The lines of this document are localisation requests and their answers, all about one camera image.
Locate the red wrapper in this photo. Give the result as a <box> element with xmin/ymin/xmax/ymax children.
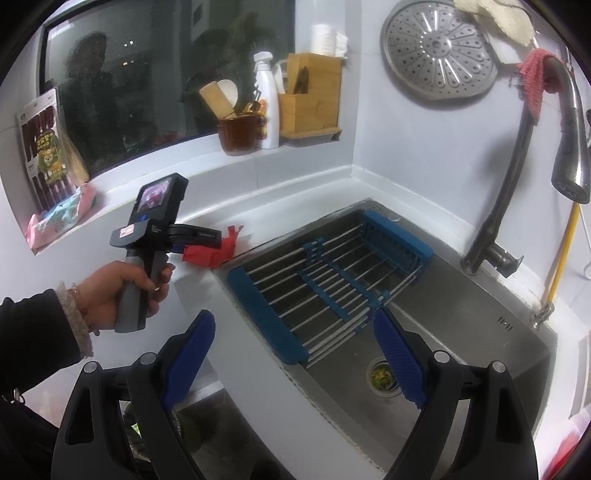
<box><xmin>182</xmin><ymin>225</ymin><xmax>243</xmax><ymax>269</ymax></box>

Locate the person's left hand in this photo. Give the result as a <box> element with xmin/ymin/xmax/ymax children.
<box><xmin>68</xmin><ymin>261</ymin><xmax>175</xmax><ymax>331</ymax></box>

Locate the brown ceramic utensil jar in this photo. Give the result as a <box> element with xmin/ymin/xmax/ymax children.
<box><xmin>217</xmin><ymin>113</ymin><xmax>257</xmax><ymax>156</ymax></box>

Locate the sink drain strainer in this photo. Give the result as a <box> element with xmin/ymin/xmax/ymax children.
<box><xmin>366</xmin><ymin>357</ymin><xmax>402</xmax><ymax>398</ymax></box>

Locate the dark snack box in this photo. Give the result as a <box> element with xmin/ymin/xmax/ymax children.
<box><xmin>16</xmin><ymin>89</ymin><xmax>89</xmax><ymax>211</ymax></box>

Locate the pink blue snack bag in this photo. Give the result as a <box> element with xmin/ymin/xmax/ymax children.
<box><xmin>25</xmin><ymin>183</ymin><xmax>97</xmax><ymax>251</ymax></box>

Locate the white spatula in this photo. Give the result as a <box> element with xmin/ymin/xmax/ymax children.
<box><xmin>217</xmin><ymin>79</ymin><xmax>238</xmax><ymax>108</ymax></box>

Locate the dark window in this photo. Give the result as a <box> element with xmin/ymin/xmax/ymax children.
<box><xmin>40</xmin><ymin>0</ymin><xmax>296</xmax><ymax>178</ymax></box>

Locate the blue sink drying rack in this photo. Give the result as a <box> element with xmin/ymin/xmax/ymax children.
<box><xmin>225</xmin><ymin>209</ymin><xmax>434</xmax><ymax>368</ymax></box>

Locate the white spray bottle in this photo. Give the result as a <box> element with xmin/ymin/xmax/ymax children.
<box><xmin>253</xmin><ymin>51</ymin><xmax>280</xmax><ymax>150</ymax></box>

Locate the wooden utensil holder box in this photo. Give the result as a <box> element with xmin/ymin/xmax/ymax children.
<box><xmin>280</xmin><ymin>53</ymin><xmax>342</xmax><ymax>140</ymax></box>

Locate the black sink faucet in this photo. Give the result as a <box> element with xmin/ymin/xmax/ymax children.
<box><xmin>460</xmin><ymin>57</ymin><xmax>590</xmax><ymax>276</ymax></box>

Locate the perforated metal steamer plate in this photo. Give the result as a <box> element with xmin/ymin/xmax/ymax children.
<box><xmin>380</xmin><ymin>1</ymin><xmax>498</xmax><ymax>101</ymax></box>

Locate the red knitted cloth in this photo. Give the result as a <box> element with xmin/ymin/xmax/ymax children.
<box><xmin>516</xmin><ymin>48</ymin><xmax>562</xmax><ymax>125</ymax></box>

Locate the beige hanging cloth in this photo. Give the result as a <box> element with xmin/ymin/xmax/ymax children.
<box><xmin>454</xmin><ymin>0</ymin><xmax>536</xmax><ymax>47</ymax></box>

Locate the yellow hose pipe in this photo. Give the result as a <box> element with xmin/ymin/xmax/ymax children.
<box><xmin>531</xmin><ymin>202</ymin><xmax>580</xmax><ymax>330</ymax></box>

